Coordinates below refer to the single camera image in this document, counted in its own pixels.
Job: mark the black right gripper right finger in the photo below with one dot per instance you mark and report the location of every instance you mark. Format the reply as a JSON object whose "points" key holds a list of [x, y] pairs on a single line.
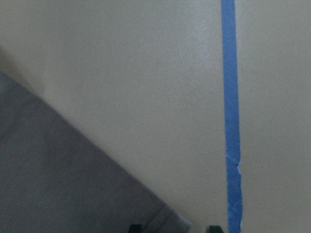
{"points": [[215, 229]]}

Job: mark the dark brown t-shirt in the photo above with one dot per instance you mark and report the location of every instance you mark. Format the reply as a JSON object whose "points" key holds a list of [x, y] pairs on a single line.
{"points": [[54, 180]]}

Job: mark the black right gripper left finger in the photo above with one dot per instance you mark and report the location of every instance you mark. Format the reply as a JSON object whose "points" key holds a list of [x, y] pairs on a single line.
{"points": [[135, 228]]}

